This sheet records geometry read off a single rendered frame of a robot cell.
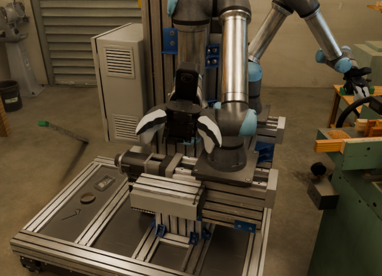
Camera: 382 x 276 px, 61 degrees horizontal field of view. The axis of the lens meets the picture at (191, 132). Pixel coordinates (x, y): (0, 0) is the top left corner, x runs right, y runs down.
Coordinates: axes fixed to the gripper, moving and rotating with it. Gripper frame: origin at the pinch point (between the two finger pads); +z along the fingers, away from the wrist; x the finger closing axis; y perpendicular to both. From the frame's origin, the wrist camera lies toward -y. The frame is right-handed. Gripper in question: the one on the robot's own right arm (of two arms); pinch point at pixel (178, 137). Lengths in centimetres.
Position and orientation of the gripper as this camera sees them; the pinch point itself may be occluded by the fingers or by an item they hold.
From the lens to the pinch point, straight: 57.5
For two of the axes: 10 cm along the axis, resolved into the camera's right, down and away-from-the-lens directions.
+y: -1.3, 8.7, 4.8
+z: -0.5, 4.8, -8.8
